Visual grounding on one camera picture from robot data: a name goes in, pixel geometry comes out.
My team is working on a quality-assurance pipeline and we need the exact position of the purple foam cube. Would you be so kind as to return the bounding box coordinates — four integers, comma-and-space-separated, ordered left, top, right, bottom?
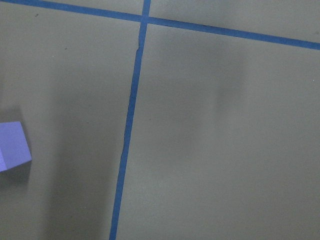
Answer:
0, 121, 32, 172

